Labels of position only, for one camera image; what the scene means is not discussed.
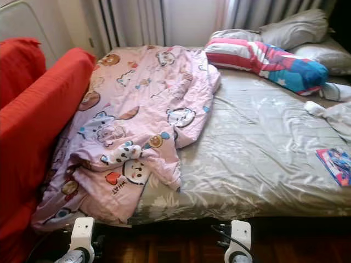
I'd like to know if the anime cover book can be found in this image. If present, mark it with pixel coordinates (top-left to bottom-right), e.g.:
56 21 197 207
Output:
315 147 351 188

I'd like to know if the pink cartoon bear blanket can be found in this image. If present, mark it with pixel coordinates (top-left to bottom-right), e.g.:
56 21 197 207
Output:
31 45 222 232

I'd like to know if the large grey floral pillow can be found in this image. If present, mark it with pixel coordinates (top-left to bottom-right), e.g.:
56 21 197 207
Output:
321 101 351 143

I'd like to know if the grey floral bed sheet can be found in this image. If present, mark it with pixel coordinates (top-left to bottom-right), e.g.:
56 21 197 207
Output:
131 68 351 225

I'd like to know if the red folded cushion mattress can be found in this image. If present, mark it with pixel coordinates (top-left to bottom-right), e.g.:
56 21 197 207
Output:
0 37 97 263

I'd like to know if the red blue striped bolster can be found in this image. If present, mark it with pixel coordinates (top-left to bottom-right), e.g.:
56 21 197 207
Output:
205 37 330 96

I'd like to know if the small white pillow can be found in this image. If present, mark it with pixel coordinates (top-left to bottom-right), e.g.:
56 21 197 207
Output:
319 82 351 103

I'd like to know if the grey striped curtain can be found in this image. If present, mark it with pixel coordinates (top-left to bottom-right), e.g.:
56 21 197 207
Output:
222 0 338 31
93 0 168 53

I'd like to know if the grey quilted upright mattress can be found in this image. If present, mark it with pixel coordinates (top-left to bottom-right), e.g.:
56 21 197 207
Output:
0 0 50 50

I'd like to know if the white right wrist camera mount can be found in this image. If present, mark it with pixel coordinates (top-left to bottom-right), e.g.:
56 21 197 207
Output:
230 220 253 258

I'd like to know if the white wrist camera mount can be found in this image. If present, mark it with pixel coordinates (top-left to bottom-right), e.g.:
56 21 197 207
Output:
70 217 97 259
230 220 253 258

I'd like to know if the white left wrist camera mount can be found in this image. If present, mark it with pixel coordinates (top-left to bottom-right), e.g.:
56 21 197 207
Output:
70 217 97 259

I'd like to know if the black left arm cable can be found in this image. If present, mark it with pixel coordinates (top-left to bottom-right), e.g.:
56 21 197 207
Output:
27 229 75 263

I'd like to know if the black bed frame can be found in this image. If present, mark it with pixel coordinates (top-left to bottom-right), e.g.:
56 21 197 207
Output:
44 216 351 245

